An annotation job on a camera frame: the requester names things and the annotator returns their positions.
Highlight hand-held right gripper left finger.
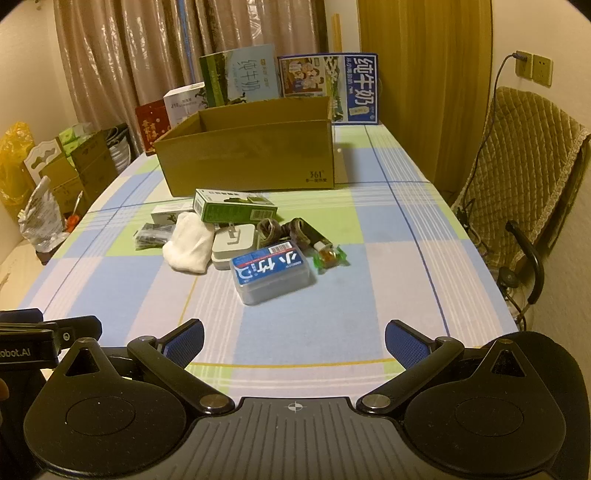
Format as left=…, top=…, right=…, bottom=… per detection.
left=55, top=318, right=236, bottom=417

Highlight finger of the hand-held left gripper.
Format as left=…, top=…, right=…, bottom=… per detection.
left=44, top=315, right=103, bottom=344

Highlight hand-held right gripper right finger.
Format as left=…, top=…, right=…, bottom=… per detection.
left=355, top=318, right=532, bottom=416

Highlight white sock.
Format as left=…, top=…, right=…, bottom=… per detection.
left=161, top=211, right=218, bottom=275

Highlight white charger plug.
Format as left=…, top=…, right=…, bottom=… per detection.
left=211, top=223, right=257, bottom=271

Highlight clear box with blue label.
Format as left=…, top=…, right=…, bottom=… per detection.
left=229, top=240, right=318, bottom=306

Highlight black packet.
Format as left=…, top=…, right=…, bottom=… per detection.
left=135, top=223, right=175, bottom=251

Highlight green small bottle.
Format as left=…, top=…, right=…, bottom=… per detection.
left=313, top=244, right=350, bottom=274

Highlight white and green medicine box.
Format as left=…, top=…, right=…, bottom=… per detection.
left=151, top=203, right=195, bottom=227

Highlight brown cardboard box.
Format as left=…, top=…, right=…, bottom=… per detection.
left=154, top=96, right=335, bottom=197

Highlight checked tablecloth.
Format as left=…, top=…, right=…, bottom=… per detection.
left=0, top=124, right=522, bottom=416

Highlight white plastic bag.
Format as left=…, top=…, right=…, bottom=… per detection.
left=18, top=178, right=70, bottom=252

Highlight brown cardboard carton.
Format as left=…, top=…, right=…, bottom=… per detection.
left=39, top=157, right=86, bottom=217
left=69, top=131, right=118, bottom=204

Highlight white stacked containers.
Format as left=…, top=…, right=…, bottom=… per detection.
left=107, top=127, right=139, bottom=171

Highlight yellow plastic bag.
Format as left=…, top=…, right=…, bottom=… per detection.
left=0, top=122, right=35, bottom=217

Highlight red gift box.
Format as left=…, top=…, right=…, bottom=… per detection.
left=135, top=102, right=171, bottom=155

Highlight chair with quilted cover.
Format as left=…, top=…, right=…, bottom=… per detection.
left=450, top=87, right=591, bottom=333

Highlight white appliance box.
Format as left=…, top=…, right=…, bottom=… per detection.
left=163, top=82, right=207, bottom=132

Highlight blue and white milk carton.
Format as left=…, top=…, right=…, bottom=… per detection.
left=278, top=52, right=380, bottom=126

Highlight green and white milk carton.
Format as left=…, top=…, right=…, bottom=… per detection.
left=199, top=44, right=283, bottom=108

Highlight brown patterned curtain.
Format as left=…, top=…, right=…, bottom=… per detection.
left=53, top=0, right=333, bottom=153

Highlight orange-handled screwdriver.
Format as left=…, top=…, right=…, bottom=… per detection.
left=65, top=191, right=84, bottom=232

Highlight dark charger cable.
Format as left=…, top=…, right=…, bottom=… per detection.
left=455, top=53, right=522, bottom=232

